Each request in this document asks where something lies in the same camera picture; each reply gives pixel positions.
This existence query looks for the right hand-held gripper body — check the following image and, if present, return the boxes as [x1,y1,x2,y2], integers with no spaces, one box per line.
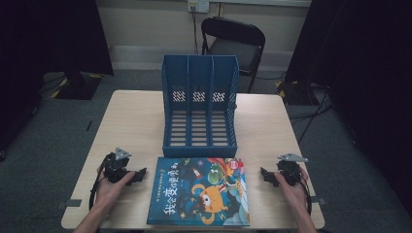
[276,152,309,187]

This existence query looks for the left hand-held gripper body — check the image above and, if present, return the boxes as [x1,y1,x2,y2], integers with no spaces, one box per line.
[102,148,132,183]

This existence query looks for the blue picture book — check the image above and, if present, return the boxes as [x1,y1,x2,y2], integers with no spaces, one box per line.
[146,156,251,227]

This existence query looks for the blue plastic file rack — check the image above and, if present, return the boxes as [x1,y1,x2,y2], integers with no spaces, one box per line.
[160,53,241,159]

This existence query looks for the person's right hand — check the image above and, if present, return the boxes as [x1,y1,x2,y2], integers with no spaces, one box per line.
[274,167,310,212]

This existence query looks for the person's left hand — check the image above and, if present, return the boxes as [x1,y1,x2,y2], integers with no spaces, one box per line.
[95,170,136,212]

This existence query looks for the black stand base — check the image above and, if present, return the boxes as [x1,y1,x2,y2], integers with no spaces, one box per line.
[275,80,331,106]
[50,71,104,101]

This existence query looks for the black folding chair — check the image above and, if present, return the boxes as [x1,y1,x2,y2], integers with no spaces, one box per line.
[200,17,266,95]

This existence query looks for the black curtain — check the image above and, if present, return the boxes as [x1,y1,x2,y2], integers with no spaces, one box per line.
[285,0,412,208]
[0,0,115,153]

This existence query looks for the left hand-held gripper cable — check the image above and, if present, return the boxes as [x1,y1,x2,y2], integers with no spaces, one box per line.
[88,154,110,212]

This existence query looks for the hand-held gripper cable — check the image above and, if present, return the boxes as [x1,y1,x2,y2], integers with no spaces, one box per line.
[88,154,110,212]
[299,168,314,216]

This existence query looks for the right hand-held gripper cable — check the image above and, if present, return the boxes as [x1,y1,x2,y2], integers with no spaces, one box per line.
[299,168,314,216]

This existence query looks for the black floor cable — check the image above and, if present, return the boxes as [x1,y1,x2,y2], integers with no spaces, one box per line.
[288,82,334,145]

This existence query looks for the black plugged wall cable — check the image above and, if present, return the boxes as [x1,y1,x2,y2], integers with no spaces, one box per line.
[190,6,199,55]

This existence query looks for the white wall socket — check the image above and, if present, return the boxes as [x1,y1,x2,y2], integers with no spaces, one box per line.
[188,0,211,14]

